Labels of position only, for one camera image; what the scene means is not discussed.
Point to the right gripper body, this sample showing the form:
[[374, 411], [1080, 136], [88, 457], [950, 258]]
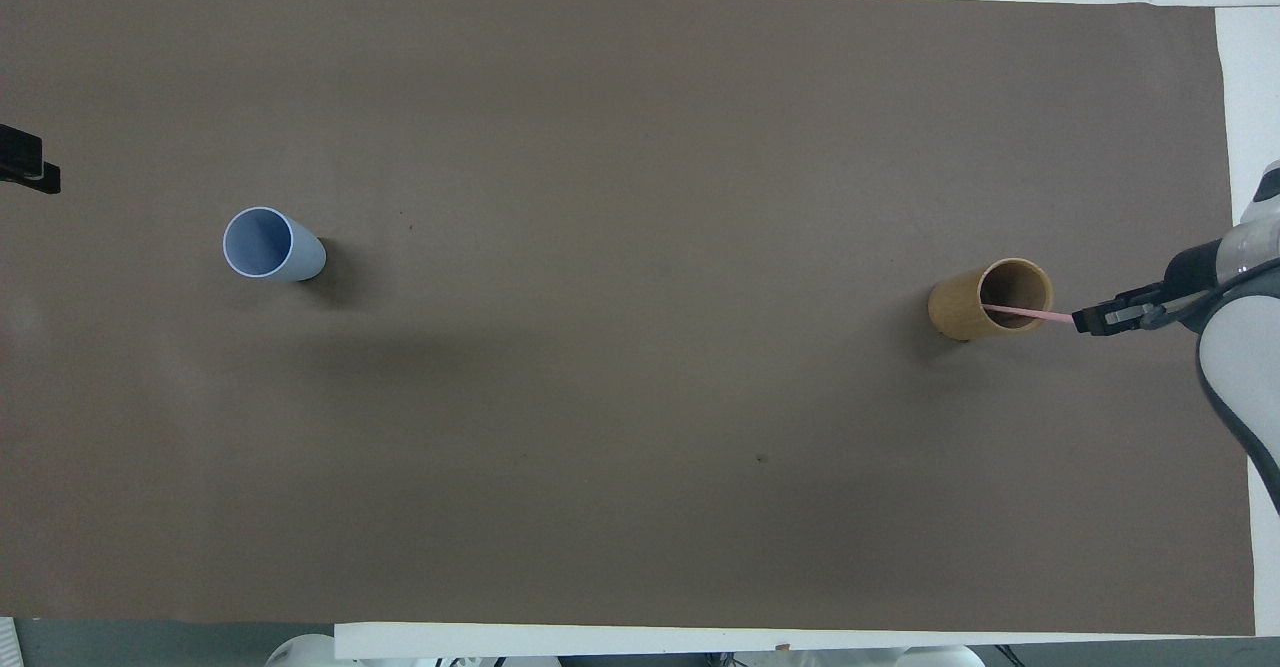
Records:
[[1190, 277]]

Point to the pink chopstick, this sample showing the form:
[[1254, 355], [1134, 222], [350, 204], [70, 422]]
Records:
[[1030, 314]]

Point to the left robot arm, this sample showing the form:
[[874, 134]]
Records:
[[300, 652]]

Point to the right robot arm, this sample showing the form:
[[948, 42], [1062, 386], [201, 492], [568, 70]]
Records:
[[1240, 367]]

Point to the brown bamboo cup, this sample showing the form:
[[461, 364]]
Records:
[[955, 309]]

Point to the light blue cup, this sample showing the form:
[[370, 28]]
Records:
[[262, 242]]

